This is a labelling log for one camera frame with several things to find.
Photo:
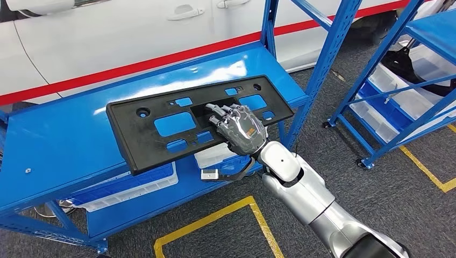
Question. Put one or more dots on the black plastic bracket panel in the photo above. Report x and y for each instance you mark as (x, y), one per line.
(132, 142)

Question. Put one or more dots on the white car red stripe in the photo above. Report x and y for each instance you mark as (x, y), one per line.
(107, 46)

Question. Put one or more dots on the blue metal rack on casters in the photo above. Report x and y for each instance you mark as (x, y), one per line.
(377, 60)

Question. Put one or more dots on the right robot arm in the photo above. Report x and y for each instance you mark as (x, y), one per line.
(306, 192)

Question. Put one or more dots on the blue plastic bin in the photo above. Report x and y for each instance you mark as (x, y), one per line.
(231, 168)
(388, 108)
(117, 187)

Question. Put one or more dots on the black caster wheel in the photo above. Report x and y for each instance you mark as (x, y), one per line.
(326, 125)
(361, 163)

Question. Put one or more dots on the blue metal shelf rack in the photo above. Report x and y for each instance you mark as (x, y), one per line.
(53, 142)

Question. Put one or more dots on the right robot hand grey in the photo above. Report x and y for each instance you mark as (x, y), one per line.
(242, 131)

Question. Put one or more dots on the black curved car part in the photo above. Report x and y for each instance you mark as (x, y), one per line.
(399, 64)

